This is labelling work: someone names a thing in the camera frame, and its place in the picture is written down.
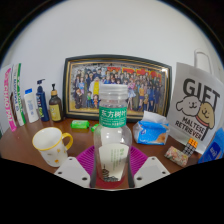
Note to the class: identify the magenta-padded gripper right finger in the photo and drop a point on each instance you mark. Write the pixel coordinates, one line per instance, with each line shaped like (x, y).
(151, 171)

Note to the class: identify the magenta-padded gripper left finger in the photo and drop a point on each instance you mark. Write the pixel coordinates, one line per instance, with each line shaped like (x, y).
(71, 171)

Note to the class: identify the clear green-labelled drink bottle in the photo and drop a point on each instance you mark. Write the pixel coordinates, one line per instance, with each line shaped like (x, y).
(112, 140)

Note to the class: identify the speckled snack packet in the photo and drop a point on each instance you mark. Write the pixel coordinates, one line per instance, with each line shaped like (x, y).
(176, 156)

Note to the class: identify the white yellow-rimmed mug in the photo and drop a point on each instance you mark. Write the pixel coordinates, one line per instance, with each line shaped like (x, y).
(51, 150)

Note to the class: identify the blue tissue pack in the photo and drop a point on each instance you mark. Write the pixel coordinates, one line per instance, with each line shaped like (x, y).
(151, 131)

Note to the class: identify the dark amber pump bottle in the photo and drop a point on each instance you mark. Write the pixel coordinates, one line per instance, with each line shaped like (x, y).
(55, 108)

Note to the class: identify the blue detergent bottle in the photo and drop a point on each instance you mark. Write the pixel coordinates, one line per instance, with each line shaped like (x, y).
(213, 150)

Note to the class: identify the dark blue pump bottle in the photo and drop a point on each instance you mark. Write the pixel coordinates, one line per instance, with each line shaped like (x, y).
(42, 105)

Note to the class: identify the white blue-capped bottle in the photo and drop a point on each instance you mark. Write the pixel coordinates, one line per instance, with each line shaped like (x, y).
(31, 108)

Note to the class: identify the white dog-print paper bag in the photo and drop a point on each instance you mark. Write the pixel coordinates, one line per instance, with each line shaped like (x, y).
(196, 110)

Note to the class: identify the framed group picture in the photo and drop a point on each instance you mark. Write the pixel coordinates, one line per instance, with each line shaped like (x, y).
(83, 83)

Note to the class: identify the green and white long box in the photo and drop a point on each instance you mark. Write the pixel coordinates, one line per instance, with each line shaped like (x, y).
(19, 96)

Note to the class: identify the pink and white long box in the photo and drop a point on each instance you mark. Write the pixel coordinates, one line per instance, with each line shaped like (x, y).
(9, 100)

